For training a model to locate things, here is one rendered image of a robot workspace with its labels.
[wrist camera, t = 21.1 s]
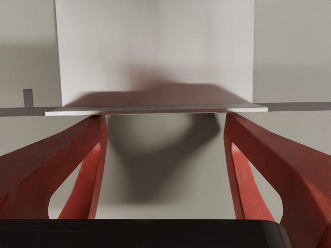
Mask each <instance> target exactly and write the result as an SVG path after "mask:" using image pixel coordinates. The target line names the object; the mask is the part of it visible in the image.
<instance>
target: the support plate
mask: <svg viewBox="0 0 331 248"><path fill-rule="evenodd" d="M23 89H32V92H33V107H62V94H61V80H60V65H59V50H58V36H57V21H56V7H55V0H0V108H17V107H25V106H24V95H23ZM281 102H331V0H255V19H254V60H253V102H252V103H281ZM226 114H227V113H189V114H137V115H105V121H106V128H107V135H108V139H107V148H106V156H105V164H104V172H103V178H102V183H101V189H100V194H99V201H98V207H97V212H96V218H95V219H236V217H235V212H234V206H233V201H232V193H231V188H230V182H229V177H228V171H227V163H226V155H225V147H224V139H223V135H224V127H225V120H226ZM238 114H239V115H241V116H243V117H245V118H247V119H248V120H250V121H252V122H254V123H256V124H258V125H259V126H261V127H263V128H265V129H267V130H269V131H271V132H273V133H275V134H278V135H280V136H283V137H285V138H288V139H290V140H293V141H295V142H298V143H300V144H303V145H305V146H308V147H311V148H313V149H316V150H318V151H321V152H323V153H326V154H328V155H331V110H328V111H276V112H241V113H238ZM89 116H91V115H85V116H16V117H0V156H2V155H5V154H7V153H10V152H12V151H15V150H17V149H20V148H22V147H25V146H27V145H30V144H32V143H35V142H37V141H40V140H42V139H45V138H47V137H50V136H52V135H55V134H57V133H59V132H61V131H63V130H65V129H67V128H69V127H71V126H73V125H74V124H76V123H78V122H80V121H82V120H84V119H85V118H87V117H89ZM248 161H249V160H248ZM81 164H82V162H81V163H80V164H79V165H78V166H77V167H76V169H75V170H74V171H73V172H72V173H71V174H70V175H69V176H68V178H67V179H66V180H65V181H64V182H63V183H62V184H61V186H60V187H59V188H58V189H57V190H56V191H55V192H54V194H53V195H52V196H51V199H50V202H49V207H48V215H49V218H50V219H57V218H58V217H59V215H60V213H61V211H62V209H63V207H64V206H65V204H66V202H67V200H68V198H69V196H70V194H71V192H72V190H73V187H74V184H75V181H76V179H77V176H78V173H79V170H80V167H81ZM249 164H250V166H251V169H252V172H253V175H254V178H255V181H256V184H257V186H258V189H259V191H260V194H261V196H262V198H263V200H264V201H265V203H266V205H267V207H268V209H269V210H270V212H271V214H272V216H273V218H274V220H275V221H276V222H277V223H279V224H280V221H281V218H282V215H283V205H282V200H281V198H280V195H279V194H278V193H277V192H276V190H275V189H274V188H273V187H272V186H271V185H270V184H269V183H268V181H267V180H266V179H265V178H264V177H263V176H262V175H261V174H260V172H259V171H258V170H257V169H256V168H255V167H254V166H253V164H252V163H251V162H250V161H249Z"/></svg>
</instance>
